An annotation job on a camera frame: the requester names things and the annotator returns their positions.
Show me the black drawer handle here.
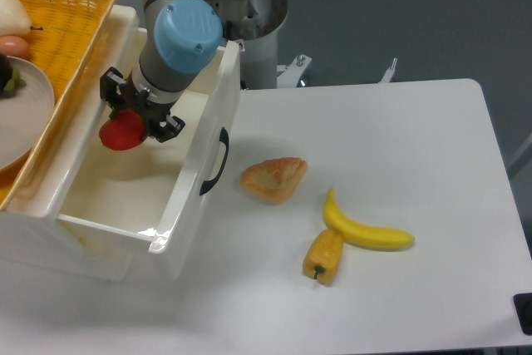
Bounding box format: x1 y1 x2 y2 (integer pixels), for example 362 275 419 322
199 126 229 196

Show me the open white upper drawer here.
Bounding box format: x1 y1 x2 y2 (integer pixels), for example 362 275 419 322
58 42 240 257

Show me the golden pastry turnover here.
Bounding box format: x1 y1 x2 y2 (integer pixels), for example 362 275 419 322
239 157 308 205

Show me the red bell pepper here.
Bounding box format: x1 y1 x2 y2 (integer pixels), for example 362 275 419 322
99 109 145 151

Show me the yellow woven basket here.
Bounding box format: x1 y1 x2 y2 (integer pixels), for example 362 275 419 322
1 0 116 210

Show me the white table frame post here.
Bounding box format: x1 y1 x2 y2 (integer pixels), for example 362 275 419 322
380 57 398 84

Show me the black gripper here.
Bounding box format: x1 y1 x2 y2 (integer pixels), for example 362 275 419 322
100 67 185 143

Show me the white pear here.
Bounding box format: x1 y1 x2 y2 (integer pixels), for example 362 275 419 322
1 0 42 37

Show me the dark eggplant with green stem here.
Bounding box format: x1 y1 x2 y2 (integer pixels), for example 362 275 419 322
0 53 26 98

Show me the yellow banana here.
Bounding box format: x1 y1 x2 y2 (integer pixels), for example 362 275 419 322
323 189 415 251

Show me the grey round plate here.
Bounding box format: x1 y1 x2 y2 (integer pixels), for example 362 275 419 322
1 57 55 170

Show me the yellow bell pepper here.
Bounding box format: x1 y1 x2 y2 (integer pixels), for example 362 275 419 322
302 229 344 285

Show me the white metal bracket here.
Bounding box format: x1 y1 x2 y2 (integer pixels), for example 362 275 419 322
277 54 313 89

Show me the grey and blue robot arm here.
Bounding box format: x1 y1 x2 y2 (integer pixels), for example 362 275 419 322
100 0 288 150

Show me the black object at table edge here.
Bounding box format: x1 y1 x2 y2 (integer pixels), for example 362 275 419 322
513 293 532 336

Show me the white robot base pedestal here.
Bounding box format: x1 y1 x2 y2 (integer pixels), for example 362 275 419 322
214 0 288 90

